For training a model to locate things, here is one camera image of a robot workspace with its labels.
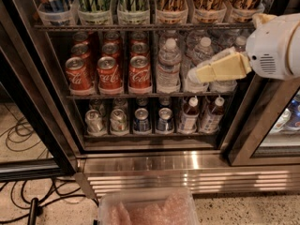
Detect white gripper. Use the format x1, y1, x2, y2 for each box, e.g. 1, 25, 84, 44
187, 13, 300, 83

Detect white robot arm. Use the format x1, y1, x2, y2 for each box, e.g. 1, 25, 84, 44
187, 13, 300, 83

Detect right fridge glass door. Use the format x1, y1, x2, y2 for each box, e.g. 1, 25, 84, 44
220, 76, 300, 166

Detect blue can behind right door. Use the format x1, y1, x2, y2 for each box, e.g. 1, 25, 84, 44
285, 103, 300, 130

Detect coca-cola can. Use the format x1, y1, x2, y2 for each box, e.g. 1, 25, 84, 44
97, 56, 121, 90
65, 57, 92, 90
130, 42, 149, 57
101, 43, 121, 60
71, 43, 93, 63
128, 55, 151, 89

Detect front right Coca-Cola can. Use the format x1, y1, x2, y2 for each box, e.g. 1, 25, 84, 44
128, 55, 151, 89

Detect blue can front right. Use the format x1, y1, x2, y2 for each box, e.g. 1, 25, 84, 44
157, 108, 174, 134

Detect blue can front left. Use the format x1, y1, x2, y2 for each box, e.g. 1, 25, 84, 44
133, 108, 151, 132

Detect stainless fridge base grille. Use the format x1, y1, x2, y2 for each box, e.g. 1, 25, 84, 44
74, 151, 300, 199

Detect front middle Coca-Cola can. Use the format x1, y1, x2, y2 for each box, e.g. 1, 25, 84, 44
97, 56, 121, 90

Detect silver can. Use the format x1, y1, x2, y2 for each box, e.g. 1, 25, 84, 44
110, 109, 128, 136
85, 110, 104, 136

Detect front left Coca-Cola can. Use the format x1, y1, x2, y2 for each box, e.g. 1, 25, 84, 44
65, 57, 92, 90

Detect silver can front left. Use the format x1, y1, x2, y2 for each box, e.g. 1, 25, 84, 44
85, 110, 104, 136

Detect open fridge glass door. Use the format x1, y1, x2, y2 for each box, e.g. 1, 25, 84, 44
0, 0, 78, 182

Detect front middle water bottle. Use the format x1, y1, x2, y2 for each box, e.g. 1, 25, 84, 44
185, 37, 215, 93

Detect water bottle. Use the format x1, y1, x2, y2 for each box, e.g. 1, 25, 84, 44
157, 38, 182, 94
209, 36, 247, 93
185, 37, 215, 93

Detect front right water bottle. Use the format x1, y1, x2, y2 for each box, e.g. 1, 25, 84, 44
209, 36, 247, 93

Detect right tea bottle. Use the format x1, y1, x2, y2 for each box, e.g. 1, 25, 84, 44
200, 97, 225, 134

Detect tea bottle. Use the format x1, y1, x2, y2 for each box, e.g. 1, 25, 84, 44
200, 97, 225, 134
178, 97, 200, 134

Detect front left water bottle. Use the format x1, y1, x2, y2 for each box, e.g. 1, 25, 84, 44
157, 38, 182, 94

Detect left tea bottle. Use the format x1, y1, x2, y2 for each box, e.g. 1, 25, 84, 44
178, 97, 200, 134

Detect clear plastic bin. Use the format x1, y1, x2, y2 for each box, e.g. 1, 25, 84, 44
98, 187, 200, 225

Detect middle wire shelf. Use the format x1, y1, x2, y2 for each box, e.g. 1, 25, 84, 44
67, 91, 235, 99

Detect wire shelf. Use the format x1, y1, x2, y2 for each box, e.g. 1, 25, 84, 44
34, 22, 254, 32
67, 91, 235, 99

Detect top wire shelf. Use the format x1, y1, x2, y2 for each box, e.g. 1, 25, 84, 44
34, 22, 254, 32

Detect black floor cables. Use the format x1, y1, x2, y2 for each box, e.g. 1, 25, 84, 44
0, 115, 99, 225

